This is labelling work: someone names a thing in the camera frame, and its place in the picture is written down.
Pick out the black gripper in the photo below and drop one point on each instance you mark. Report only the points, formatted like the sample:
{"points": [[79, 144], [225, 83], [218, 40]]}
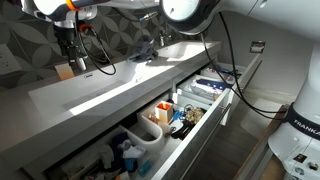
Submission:
{"points": [[65, 38]]}

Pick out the chrome faucet left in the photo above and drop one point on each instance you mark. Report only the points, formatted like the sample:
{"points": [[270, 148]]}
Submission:
{"points": [[80, 60]]}

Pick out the chrome faucet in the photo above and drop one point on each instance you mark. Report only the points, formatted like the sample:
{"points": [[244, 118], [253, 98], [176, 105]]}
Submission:
{"points": [[165, 37], [80, 60]]}

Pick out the blue grey crumpled cloth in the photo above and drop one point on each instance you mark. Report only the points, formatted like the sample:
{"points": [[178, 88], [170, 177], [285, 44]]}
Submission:
{"points": [[144, 49]]}

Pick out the white double sink vanity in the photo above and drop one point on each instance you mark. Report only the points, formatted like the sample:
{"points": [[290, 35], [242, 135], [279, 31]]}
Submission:
{"points": [[43, 122]]}

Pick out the chrome faucet right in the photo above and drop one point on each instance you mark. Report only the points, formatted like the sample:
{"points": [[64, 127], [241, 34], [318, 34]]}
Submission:
{"points": [[165, 37]]}

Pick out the white square cup in drawer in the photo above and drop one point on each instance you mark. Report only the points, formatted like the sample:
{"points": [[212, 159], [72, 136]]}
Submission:
{"points": [[164, 111]]}

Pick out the white curved drawer organizer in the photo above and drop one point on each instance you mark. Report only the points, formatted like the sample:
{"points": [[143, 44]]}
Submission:
{"points": [[148, 121]]}

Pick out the near open drawer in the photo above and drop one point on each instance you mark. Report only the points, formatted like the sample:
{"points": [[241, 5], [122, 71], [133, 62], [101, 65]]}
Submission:
{"points": [[122, 153]]}

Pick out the open drawer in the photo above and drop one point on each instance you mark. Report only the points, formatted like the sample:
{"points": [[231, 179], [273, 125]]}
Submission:
{"points": [[122, 153], [209, 95]]}

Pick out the gold jewelry bundle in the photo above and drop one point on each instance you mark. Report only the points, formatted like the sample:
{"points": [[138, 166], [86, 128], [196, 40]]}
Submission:
{"points": [[194, 115]]}

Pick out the far open drawer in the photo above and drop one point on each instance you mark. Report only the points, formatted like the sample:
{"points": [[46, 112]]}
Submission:
{"points": [[209, 95]]}

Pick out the dark blue pouch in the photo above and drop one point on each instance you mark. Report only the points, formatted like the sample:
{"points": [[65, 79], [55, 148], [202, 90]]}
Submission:
{"points": [[214, 84]]}

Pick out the toilet paper holder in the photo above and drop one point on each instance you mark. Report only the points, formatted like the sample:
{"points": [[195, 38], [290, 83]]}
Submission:
{"points": [[257, 46]]}

